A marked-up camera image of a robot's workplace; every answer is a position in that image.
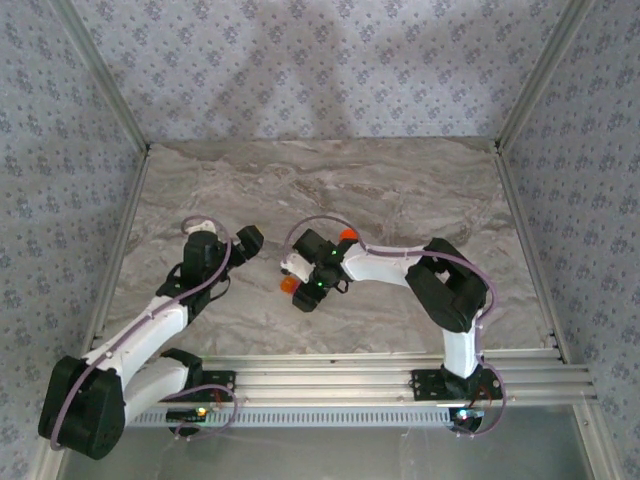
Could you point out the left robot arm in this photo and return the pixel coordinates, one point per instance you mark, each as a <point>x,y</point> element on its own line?
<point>150,325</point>

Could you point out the aluminium mounting rail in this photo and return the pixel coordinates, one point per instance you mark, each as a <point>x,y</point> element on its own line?
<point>325,380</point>

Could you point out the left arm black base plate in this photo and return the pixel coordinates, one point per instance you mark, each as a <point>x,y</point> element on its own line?
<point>220,382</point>

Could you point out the frame leg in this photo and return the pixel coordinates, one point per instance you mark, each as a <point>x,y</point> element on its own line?
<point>597,450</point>
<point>50,467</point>

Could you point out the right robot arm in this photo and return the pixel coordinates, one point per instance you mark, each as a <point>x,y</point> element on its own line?
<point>380,270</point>

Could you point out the aluminium corner post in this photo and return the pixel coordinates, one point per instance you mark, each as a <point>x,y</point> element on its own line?
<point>102,75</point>
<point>540,75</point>

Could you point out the right lower frame leg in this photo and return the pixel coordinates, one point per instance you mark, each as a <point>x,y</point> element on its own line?
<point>597,450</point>

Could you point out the left table side rail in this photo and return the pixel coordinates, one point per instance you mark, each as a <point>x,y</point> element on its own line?
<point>118,250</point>

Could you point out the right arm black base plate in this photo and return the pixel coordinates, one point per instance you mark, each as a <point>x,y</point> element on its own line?
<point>425,385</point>

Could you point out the table side rail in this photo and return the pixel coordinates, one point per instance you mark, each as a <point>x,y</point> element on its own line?
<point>118,250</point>
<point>529,250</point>

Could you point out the right table side rail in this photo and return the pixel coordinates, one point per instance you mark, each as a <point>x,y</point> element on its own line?
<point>529,250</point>

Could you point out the orange pill bottle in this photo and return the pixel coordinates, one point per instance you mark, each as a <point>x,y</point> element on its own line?
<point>347,235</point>

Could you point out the left aluminium corner post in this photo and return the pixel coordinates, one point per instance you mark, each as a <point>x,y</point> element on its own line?
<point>102,75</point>

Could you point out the right aluminium corner post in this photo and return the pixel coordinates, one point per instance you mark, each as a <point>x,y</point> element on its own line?
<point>540,75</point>

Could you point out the left lower frame leg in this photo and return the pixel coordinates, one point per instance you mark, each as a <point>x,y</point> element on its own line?
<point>50,467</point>

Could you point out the grey metal bottom panel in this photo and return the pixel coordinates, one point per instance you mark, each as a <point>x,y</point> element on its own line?
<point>325,455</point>

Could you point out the orange pill container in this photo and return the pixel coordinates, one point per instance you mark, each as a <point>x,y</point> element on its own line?
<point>288,286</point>

